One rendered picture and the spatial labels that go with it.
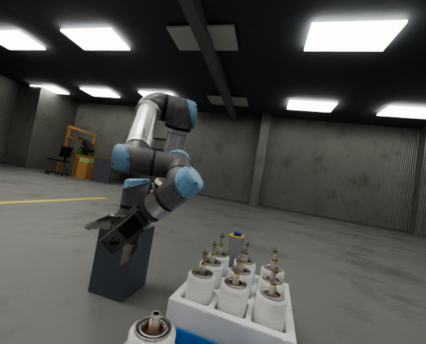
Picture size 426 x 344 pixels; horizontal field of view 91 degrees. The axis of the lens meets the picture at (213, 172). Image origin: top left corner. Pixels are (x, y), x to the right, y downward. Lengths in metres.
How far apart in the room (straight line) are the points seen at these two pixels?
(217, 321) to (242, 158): 7.12
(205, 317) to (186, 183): 0.43
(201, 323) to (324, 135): 7.61
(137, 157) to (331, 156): 7.59
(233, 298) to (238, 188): 6.95
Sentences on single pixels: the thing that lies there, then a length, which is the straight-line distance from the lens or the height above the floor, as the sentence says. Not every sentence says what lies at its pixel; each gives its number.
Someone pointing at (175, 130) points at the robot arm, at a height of 0.76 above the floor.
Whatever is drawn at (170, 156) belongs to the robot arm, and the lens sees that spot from 0.61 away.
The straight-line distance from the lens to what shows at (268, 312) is 0.76.
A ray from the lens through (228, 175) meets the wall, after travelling 7.69.
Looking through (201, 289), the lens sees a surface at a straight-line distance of 0.78.
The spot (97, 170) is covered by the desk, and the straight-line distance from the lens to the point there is 7.84.
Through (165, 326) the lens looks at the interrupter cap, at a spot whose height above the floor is 0.25.
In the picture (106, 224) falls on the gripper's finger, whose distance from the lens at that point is 0.66.
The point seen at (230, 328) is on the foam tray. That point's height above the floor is 0.16.
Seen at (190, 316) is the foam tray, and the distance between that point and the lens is 0.79.
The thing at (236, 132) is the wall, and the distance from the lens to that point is 7.93.
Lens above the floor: 0.57
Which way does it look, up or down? 3 degrees up
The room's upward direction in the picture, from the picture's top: 9 degrees clockwise
